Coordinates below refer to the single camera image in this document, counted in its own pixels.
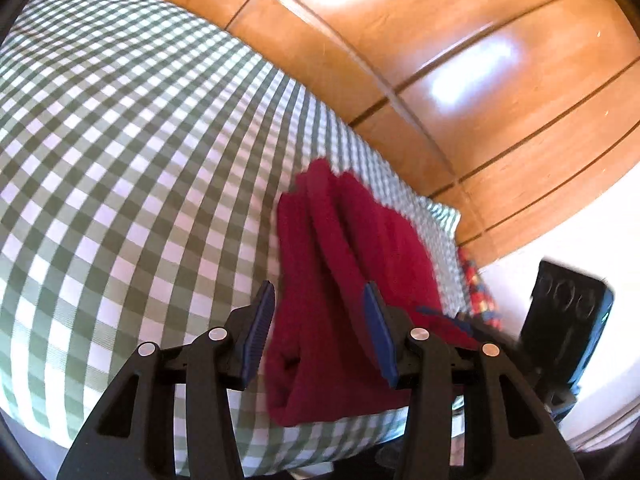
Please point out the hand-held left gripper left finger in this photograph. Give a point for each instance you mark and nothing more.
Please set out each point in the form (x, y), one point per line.
(257, 332)

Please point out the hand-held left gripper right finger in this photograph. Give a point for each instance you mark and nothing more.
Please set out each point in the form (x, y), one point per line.
(380, 332)

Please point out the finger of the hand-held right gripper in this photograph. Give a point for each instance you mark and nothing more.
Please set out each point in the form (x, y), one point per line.
(467, 325)

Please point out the dark red cloth garment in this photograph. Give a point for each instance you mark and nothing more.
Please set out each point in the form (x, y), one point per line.
(340, 260)

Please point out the colourful printed cloth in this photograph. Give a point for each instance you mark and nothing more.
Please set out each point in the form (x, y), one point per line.
(477, 290)

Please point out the green white checked blanket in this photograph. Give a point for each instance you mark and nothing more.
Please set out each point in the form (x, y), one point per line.
(125, 160)

